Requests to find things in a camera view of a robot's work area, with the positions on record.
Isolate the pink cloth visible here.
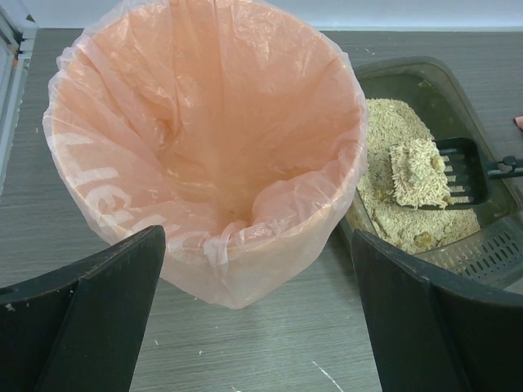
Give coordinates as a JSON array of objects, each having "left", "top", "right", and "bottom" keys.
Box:
[{"left": 514, "top": 116, "right": 523, "bottom": 130}]

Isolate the grey litter box tray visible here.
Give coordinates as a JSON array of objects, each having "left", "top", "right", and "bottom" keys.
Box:
[{"left": 355, "top": 56, "right": 522, "bottom": 288}]

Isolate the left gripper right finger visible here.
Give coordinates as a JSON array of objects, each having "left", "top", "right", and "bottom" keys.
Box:
[{"left": 351, "top": 229, "right": 522, "bottom": 391}]

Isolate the cat litter sand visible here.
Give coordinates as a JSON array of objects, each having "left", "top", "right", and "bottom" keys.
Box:
[{"left": 358, "top": 99, "right": 481, "bottom": 254}]

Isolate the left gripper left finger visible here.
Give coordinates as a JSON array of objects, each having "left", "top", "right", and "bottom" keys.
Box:
[{"left": 1, "top": 225, "right": 166, "bottom": 391}]

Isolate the black litter scoop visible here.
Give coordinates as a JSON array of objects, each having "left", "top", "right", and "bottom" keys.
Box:
[{"left": 389, "top": 137, "right": 522, "bottom": 211}]

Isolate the bin with orange bag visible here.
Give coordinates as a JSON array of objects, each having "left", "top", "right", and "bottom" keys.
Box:
[{"left": 42, "top": 1, "right": 368, "bottom": 309}]

